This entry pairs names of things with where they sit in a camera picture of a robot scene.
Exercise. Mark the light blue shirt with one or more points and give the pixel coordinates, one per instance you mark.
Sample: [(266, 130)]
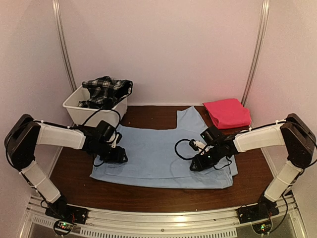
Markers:
[(159, 158)]

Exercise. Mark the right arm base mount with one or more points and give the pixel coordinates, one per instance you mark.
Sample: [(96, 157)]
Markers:
[(259, 215)]

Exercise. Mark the pink trousers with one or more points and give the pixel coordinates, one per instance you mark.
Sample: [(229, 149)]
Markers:
[(228, 113)]

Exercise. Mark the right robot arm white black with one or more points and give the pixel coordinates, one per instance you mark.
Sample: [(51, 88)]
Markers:
[(291, 132)]

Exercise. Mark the white plastic laundry bin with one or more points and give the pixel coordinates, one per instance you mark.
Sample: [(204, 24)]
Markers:
[(92, 117)]

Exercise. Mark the black white plaid garment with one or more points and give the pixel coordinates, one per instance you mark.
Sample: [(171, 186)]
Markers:
[(106, 92)]

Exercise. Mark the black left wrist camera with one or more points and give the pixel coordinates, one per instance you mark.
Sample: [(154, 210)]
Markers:
[(104, 131)]

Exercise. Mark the front aluminium rail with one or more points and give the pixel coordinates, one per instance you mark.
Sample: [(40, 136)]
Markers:
[(101, 223)]

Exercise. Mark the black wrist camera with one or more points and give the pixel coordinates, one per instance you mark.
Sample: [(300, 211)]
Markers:
[(104, 131), (211, 135)]

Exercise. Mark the left aluminium frame post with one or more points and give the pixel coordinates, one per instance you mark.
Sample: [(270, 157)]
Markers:
[(62, 43)]

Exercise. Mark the aluminium frame post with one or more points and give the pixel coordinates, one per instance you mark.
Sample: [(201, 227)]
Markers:
[(62, 43), (264, 15)]

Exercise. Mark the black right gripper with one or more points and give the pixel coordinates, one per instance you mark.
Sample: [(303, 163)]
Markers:
[(200, 165)]

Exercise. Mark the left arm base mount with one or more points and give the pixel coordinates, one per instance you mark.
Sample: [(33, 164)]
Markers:
[(68, 216)]

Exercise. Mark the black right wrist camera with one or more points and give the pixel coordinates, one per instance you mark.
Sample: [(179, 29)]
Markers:
[(211, 135)]

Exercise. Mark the right aluminium frame post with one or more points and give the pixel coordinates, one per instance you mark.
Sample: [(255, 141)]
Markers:
[(264, 15)]

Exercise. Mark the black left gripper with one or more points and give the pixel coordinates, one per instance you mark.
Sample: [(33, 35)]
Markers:
[(119, 156)]

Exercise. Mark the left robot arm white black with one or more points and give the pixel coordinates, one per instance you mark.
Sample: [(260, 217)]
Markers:
[(27, 133)]

